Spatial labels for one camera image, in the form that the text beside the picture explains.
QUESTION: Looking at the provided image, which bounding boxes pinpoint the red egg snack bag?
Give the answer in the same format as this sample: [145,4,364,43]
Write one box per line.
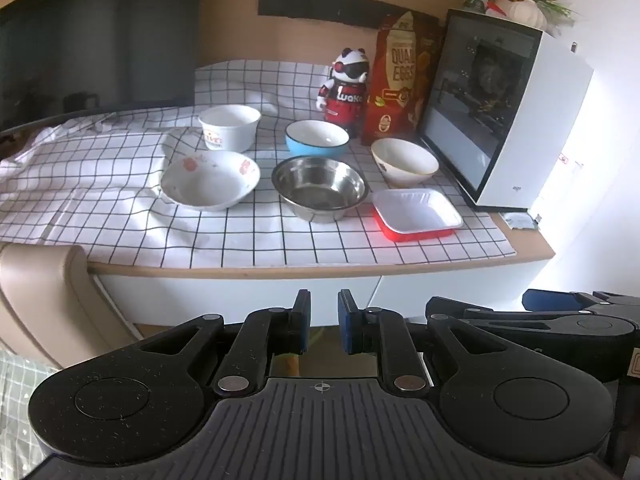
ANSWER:
[361,11,444,145]

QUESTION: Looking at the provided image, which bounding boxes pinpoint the white floral shallow bowl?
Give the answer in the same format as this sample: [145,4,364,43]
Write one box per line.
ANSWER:
[160,151,260,212]

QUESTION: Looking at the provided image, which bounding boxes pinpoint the white black checkered tablecloth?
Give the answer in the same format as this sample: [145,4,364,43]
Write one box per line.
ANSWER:
[1,61,514,269]

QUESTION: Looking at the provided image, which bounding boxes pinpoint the stainless steel bowl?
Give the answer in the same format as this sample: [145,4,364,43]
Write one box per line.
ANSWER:
[271,156,370,223]

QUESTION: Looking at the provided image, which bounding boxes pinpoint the red panda robot figurine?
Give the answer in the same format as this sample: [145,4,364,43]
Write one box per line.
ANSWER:
[316,48,370,139]

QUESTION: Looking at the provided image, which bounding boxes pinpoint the white pumpkin flower decoration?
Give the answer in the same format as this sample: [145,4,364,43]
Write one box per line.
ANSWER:
[494,0,575,32]

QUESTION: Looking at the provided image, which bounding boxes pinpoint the white computer case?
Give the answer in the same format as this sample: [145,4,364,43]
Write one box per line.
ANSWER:
[418,10,593,211]

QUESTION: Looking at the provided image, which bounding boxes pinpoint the blue ceramic bowl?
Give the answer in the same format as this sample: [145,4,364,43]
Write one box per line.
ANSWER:
[285,119,350,158]

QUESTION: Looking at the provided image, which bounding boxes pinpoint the white paper cup bowl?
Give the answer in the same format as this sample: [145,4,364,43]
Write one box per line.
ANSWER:
[198,104,262,153]

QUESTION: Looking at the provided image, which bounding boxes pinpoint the red white rectangular tray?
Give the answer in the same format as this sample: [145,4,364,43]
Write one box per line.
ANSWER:
[372,188,463,243]

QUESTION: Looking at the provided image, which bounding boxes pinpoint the beige chair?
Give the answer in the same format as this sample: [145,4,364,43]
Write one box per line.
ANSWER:
[1,242,141,368]

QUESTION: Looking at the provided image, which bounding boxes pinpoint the white ceramic bowl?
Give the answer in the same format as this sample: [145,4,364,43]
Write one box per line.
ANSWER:
[371,138,439,188]

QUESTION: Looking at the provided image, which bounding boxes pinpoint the black wall strip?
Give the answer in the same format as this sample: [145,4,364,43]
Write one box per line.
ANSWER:
[257,0,409,29]

